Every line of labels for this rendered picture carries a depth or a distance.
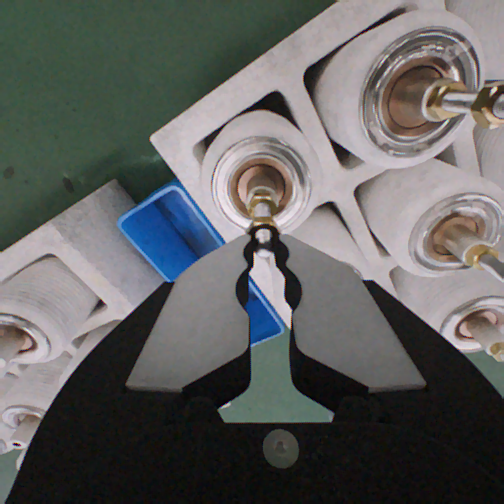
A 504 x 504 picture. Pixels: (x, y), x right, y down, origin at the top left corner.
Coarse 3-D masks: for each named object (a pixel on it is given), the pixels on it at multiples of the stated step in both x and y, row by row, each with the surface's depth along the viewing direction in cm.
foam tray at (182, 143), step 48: (384, 0) 21; (432, 0) 21; (288, 48) 23; (240, 96) 25; (288, 96) 25; (192, 144) 27; (336, 144) 37; (192, 192) 29; (336, 192) 29; (384, 288) 35
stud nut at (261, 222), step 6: (258, 216) 15; (264, 216) 15; (252, 222) 14; (258, 222) 14; (264, 222) 14; (270, 222) 14; (276, 222) 15; (252, 228) 14; (258, 228) 14; (264, 228) 14; (270, 228) 14; (276, 228) 14; (252, 234) 14; (276, 234) 14
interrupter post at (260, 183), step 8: (256, 176) 21; (264, 176) 21; (248, 184) 21; (256, 184) 19; (264, 184) 19; (272, 184) 20; (248, 192) 19; (256, 192) 18; (264, 192) 18; (272, 192) 18; (248, 200) 19
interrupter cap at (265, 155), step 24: (240, 144) 19; (264, 144) 20; (288, 144) 19; (216, 168) 20; (240, 168) 20; (264, 168) 21; (288, 168) 20; (216, 192) 21; (240, 192) 22; (288, 192) 21; (240, 216) 22; (288, 216) 22
